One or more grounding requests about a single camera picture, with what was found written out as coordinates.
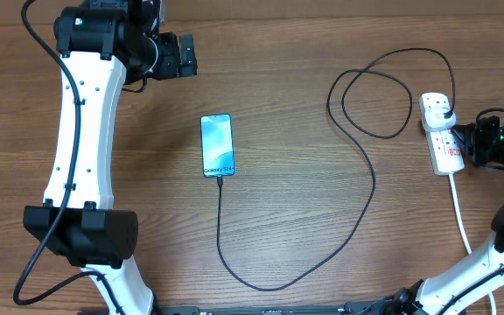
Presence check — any Galaxy S24 smartphone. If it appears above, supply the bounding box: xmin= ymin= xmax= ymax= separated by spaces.
xmin=200 ymin=114 xmax=235 ymax=178

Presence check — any black USB charging cable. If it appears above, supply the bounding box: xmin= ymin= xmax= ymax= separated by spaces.
xmin=215 ymin=47 xmax=458 ymax=293

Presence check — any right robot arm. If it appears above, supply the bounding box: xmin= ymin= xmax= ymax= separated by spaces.
xmin=404 ymin=109 xmax=504 ymax=314

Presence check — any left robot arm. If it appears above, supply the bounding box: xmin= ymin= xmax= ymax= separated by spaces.
xmin=23 ymin=0 xmax=197 ymax=314

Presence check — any white charger plug adapter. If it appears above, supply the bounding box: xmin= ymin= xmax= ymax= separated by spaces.
xmin=422 ymin=108 xmax=457 ymax=132

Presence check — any white power strip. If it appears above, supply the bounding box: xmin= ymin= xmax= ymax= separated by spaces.
xmin=419 ymin=92 xmax=465 ymax=176

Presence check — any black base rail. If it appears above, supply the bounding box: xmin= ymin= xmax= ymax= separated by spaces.
xmin=76 ymin=299 xmax=467 ymax=315

